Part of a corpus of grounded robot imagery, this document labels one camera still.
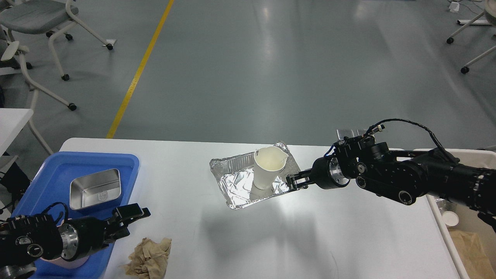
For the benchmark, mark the blue plastic tray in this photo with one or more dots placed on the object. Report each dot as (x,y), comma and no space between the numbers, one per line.
(52,184)

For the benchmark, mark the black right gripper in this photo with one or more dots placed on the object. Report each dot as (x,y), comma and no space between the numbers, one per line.
(325,173)

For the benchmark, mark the aluminium foil container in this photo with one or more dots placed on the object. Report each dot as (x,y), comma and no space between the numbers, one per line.
(234,176)

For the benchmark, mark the brown paper napkin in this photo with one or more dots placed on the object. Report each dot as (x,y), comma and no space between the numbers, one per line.
(149,260)

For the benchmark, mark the small white side table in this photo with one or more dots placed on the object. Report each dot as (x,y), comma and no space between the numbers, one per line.
(11,122)

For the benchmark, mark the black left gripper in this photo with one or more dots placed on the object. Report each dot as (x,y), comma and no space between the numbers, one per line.
(85,236)

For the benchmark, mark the stainless steel rectangular tray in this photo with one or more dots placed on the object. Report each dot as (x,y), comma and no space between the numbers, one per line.
(96,191)

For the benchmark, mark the grey office chair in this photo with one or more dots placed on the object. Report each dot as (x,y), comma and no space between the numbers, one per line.
(47,16)

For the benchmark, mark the white paper cup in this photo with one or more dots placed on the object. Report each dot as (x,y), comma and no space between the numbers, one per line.
(268,163)

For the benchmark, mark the beige plastic waste bin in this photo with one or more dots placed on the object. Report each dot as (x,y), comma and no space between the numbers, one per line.
(468,220)

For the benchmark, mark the brown paper bag in bin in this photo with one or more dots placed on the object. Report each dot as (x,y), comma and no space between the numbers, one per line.
(469,247)

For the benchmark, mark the small white cup in bin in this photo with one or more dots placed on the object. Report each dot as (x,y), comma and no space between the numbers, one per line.
(450,218)

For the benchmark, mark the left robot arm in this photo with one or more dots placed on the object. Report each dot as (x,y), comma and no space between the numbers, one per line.
(26,238)

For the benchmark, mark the left metal floor plate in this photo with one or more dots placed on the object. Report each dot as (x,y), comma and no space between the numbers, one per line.
(345,133)

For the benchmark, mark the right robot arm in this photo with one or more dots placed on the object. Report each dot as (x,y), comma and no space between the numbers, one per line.
(402,175)

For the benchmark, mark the metal floor plate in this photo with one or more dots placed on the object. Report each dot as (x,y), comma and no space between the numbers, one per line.
(362,132)
(345,133)

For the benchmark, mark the right metal floor plate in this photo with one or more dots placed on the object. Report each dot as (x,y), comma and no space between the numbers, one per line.
(362,132)

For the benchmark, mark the white chair frame left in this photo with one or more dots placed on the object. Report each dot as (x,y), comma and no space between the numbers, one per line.
(11,49)

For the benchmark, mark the pink ribbed mug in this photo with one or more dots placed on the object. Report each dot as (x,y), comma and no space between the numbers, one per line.
(61,262)

